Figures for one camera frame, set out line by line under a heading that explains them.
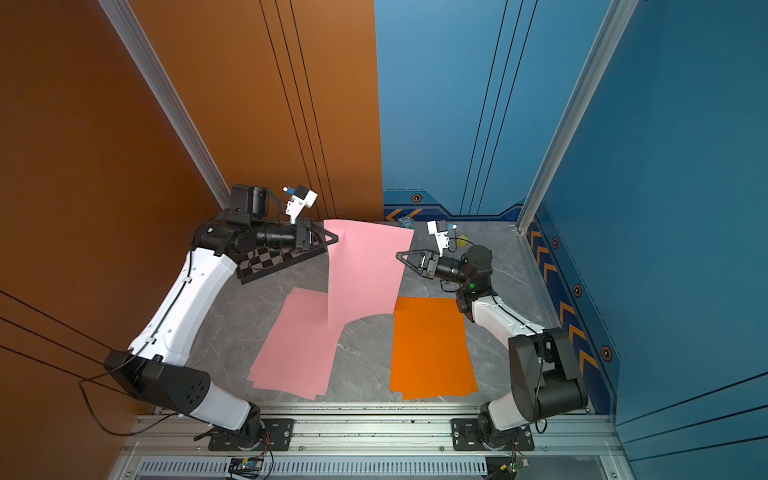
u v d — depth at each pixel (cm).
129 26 71
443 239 71
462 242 75
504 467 69
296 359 87
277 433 74
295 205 63
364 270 75
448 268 70
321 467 70
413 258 72
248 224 55
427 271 68
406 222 120
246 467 72
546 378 44
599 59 76
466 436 72
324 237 66
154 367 40
